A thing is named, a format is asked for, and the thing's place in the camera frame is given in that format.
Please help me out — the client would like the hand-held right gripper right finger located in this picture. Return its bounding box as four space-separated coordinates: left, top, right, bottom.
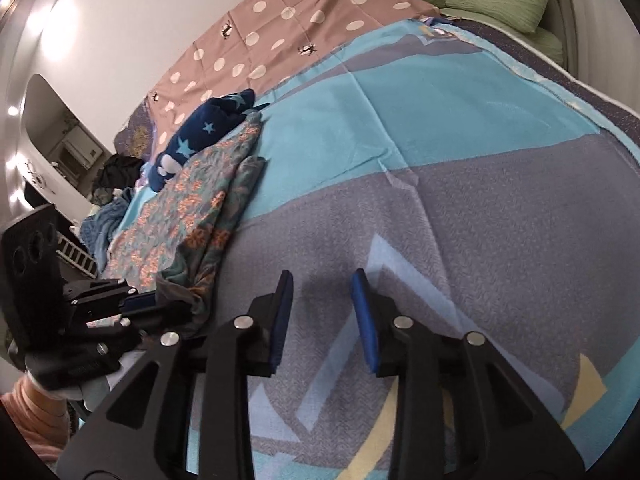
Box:
350 269 586 480

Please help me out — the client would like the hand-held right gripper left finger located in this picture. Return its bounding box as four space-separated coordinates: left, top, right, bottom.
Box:
57 270 296 480

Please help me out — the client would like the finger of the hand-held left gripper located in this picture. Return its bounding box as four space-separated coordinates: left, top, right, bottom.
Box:
62 279 159 322
65 312 147 361

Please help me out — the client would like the teal floral shirt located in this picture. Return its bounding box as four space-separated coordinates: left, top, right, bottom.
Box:
107 110 266 338

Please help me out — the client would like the person's left forearm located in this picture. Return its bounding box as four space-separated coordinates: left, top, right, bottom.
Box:
0 375 71 461

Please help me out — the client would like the black clothes pile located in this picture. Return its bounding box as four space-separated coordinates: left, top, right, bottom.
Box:
95 154 143 193

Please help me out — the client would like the white ladder rack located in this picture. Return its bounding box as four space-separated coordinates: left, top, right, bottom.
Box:
55 232 98 278

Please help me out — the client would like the grey-blue crumpled blanket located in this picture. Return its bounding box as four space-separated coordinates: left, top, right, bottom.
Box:
80 187 138 266

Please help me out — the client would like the white cabinet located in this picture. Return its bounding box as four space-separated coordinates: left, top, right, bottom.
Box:
47 127 103 176

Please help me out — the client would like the blue grey patterned bed cover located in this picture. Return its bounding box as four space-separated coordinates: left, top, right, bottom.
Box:
75 15 640 480

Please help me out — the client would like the navy sheet with yellow print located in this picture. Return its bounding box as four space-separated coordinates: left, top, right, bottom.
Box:
114 105 158 163

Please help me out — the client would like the navy star fleece blanket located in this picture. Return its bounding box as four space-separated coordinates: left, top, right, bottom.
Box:
148 89 271 191

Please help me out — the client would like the pink polka-dot sheet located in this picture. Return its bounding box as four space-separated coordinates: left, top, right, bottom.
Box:
145 0 441 161

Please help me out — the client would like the green fitted sheet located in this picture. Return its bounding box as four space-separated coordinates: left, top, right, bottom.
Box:
440 7 566 68

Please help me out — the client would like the white wall decoration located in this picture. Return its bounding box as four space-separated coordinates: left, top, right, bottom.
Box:
20 160 48 188

